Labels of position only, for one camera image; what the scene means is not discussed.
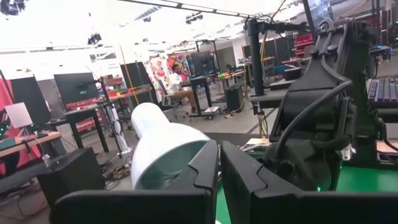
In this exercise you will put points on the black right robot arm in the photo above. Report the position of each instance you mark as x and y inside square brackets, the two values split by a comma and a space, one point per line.
[311, 81]

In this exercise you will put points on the red storage bins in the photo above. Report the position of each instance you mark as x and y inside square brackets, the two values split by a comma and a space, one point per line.
[303, 45]

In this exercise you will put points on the black panel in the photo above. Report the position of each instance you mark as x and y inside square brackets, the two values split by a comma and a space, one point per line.
[136, 77]
[29, 93]

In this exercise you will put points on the yellow pole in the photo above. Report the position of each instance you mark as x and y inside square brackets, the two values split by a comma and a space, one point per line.
[129, 74]

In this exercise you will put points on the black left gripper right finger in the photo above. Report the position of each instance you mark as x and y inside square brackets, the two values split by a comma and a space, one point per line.
[311, 208]

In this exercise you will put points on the black ceiling spotlight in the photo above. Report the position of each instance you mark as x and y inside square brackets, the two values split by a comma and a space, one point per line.
[194, 18]
[94, 39]

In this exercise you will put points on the wooden desk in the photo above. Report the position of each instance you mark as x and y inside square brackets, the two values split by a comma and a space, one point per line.
[28, 141]

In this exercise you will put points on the black desk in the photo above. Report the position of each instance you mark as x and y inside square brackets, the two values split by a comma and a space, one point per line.
[199, 82]

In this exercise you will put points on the black monitor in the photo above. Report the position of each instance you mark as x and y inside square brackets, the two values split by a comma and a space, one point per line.
[202, 63]
[76, 88]

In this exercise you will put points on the grey monitor desk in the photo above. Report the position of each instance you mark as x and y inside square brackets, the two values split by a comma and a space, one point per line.
[270, 98]

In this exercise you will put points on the white board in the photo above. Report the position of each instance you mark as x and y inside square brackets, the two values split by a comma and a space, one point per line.
[18, 115]

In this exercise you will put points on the black monitor pole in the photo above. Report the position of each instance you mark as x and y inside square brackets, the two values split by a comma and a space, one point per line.
[256, 62]

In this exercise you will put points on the colourful patterned cloth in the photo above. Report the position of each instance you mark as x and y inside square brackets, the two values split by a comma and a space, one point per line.
[158, 74]

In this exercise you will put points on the person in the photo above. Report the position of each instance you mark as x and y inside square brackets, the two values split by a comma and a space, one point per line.
[178, 84]

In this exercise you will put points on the black table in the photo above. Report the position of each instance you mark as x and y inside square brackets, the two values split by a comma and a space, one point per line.
[81, 113]

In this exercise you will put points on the black box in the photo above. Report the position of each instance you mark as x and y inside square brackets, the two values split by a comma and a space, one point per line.
[71, 177]

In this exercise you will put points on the backlit black keyboard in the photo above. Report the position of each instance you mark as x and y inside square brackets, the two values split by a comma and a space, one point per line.
[384, 90]

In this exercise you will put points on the red-orange backdrop cloth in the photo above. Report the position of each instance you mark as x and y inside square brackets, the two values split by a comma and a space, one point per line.
[4, 99]

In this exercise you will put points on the black bin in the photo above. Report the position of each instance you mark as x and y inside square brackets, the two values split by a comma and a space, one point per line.
[234, 98]

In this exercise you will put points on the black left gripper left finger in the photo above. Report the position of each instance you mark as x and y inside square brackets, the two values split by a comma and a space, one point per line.
[140, 208]

